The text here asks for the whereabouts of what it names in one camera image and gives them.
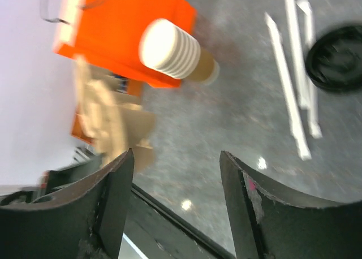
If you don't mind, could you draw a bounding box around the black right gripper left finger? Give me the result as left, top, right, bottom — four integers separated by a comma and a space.
1, 150, 134, 258

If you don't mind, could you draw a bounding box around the cardboard cup carrier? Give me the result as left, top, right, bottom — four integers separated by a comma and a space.
74, 55, 156, 172

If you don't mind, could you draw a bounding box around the orange wooden compartment tray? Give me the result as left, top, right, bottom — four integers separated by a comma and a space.
71, 71, 142, 150

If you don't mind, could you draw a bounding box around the stack of black lids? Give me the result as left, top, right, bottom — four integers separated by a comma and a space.
305, 23, 361, 93

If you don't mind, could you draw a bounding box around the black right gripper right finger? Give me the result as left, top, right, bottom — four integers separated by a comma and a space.
219, 151, 361, 258

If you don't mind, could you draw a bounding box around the stack of paper cups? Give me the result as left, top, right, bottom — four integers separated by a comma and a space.
139, 19, 220, 84

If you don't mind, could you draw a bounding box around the white wrapped straw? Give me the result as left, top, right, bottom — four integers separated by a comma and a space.
265, 12, 312, 161
297, 0, 316, 110
282, 0, 323, 139

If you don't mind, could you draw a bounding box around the orange paper bag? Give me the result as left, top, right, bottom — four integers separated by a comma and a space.
53, 0, 196, 88

